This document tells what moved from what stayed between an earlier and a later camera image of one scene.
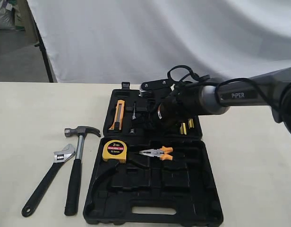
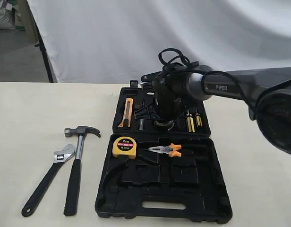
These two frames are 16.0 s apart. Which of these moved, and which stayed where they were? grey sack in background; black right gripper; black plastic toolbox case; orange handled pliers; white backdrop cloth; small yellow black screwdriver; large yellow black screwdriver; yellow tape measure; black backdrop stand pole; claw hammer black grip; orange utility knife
Moved: orange utility knife; large yellow black screwdriver; small yellow black screwdriver; black right gripper; black plastic toolbox case; yellow tape measure; orange handled pliers
Stayed: grey sack in background; claw hammer black grip; white backdrop cloth; black backdrop stand pole
